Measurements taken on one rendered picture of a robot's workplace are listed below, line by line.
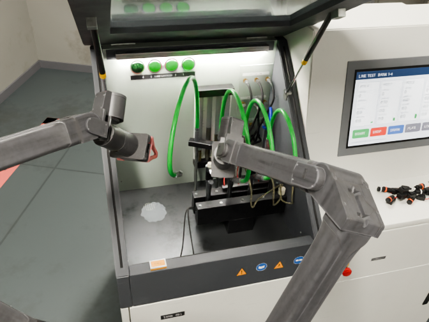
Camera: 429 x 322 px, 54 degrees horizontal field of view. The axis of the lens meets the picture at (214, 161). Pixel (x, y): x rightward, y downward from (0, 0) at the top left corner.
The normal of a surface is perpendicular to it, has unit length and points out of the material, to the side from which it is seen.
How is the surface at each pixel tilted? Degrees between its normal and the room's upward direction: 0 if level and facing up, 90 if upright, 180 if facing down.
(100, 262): 0
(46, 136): 61
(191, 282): 90
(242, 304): 90
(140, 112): 90
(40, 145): 67
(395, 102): 76
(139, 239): 0
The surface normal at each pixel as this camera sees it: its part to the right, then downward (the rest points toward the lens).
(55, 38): -0.13, 0.59
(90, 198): 0.05, -0.80
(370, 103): 0.25, 0.38
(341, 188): 0.46, -0.62
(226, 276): 0.25, 0.59
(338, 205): -0.89, -0.24
